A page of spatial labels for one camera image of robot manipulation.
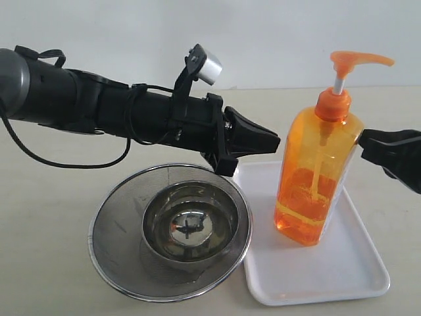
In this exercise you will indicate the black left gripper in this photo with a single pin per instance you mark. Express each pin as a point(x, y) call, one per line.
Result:
point(197, 124)

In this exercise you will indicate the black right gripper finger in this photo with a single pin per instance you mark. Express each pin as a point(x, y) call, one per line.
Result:
point(386, 136)
point(399, 160)

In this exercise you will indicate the orange pump soap bottle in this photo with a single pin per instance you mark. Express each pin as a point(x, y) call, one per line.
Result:
point(320, 144)

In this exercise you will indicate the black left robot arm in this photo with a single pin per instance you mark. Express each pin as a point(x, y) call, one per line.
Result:
point(36, 87)

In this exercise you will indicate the small stainless steel bowl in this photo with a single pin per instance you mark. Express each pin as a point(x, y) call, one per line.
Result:
point(190, 224)

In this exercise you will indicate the white rectangular plastic tray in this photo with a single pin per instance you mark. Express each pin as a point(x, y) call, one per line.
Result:
point(345, 265)

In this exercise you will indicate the steel mesh strainer basket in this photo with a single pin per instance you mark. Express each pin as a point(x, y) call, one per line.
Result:
point(122, 258)

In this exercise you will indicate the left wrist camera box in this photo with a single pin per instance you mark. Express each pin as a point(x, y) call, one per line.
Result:
point(200, 64)

